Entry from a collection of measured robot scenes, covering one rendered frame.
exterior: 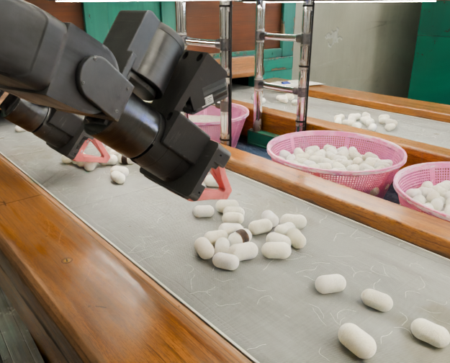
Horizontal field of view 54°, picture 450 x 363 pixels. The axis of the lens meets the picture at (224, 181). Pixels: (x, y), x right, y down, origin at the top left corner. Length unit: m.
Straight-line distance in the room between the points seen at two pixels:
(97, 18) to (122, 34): 0.93
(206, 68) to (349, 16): 2.93
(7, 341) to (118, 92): 0.34
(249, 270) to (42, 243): 0.25
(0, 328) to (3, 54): 0.38
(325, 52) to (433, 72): 0.76
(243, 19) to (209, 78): 1.23
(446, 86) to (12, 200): 3.03
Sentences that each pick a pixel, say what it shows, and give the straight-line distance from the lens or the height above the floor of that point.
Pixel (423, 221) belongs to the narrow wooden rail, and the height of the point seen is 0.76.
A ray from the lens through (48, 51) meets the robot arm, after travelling 0.35.
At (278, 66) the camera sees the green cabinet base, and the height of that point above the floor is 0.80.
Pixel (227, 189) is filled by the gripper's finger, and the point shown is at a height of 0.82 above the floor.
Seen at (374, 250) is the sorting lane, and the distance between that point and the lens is 0.60.
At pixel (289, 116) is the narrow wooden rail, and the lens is 1.17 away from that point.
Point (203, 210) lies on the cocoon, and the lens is 0.65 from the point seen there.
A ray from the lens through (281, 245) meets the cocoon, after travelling 0.55.
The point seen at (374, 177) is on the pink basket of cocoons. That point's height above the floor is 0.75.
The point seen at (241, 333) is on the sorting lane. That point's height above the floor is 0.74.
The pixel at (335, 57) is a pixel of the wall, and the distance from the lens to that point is 3.31.
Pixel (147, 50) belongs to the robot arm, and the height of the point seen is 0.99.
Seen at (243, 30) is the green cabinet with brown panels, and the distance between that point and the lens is 1.70.
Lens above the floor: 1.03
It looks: 22 degrees down
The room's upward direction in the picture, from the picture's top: straight up
